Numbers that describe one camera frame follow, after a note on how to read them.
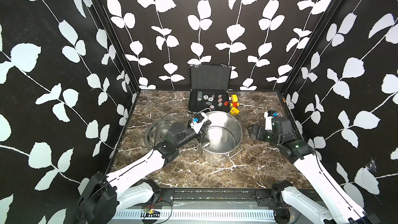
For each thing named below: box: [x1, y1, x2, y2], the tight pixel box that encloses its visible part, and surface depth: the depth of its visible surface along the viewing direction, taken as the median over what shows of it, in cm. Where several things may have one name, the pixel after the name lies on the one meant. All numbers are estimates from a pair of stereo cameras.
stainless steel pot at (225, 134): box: [198, 110, 244, 163], surface depth 94 cm
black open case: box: [188, 64, 234, 114], surface depth 113 cm
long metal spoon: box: [200, 135, 210, 149], surface depth 88 cm
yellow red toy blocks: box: [230, 94, 240, 116], surface depth 112 cm
